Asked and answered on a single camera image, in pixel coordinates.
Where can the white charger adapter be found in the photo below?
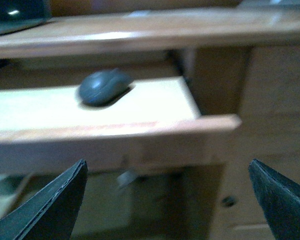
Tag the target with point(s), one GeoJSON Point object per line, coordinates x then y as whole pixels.
{"type": "Point", "coordinates": [126, 178]}

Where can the wooden sliding keyboard tray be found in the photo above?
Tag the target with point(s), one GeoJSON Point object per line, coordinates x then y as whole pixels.
{"type": "Point", "coordinates": [45, 127]}

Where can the wooden cabinet door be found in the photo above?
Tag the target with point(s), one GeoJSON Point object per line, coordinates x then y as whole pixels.
{"type": "Point", "coordinates": [270, 132]}

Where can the dark grey computer mouse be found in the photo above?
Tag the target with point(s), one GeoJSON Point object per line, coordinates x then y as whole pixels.
{"type": "Point", "coordinates": [101, 87]}

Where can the round black cabinet knob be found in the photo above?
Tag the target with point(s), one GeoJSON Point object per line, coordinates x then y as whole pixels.
{"type": "Point", "coordinates": [229, 201]}

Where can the dark laptop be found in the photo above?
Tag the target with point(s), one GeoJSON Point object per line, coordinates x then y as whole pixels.
{"type": "Point", "coordinates": [18, 15]}

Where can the wooden desk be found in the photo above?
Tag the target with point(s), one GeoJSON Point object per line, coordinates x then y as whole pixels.
{"type": "Point", "coordinates": [210, 49]}

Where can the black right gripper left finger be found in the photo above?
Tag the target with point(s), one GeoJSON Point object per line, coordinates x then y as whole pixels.
{"type": "Point", "coordinates": [52, 212]}

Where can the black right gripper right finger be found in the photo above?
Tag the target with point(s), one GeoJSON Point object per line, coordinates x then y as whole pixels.
{"type": "Point", "coordinates": [279, 198]}

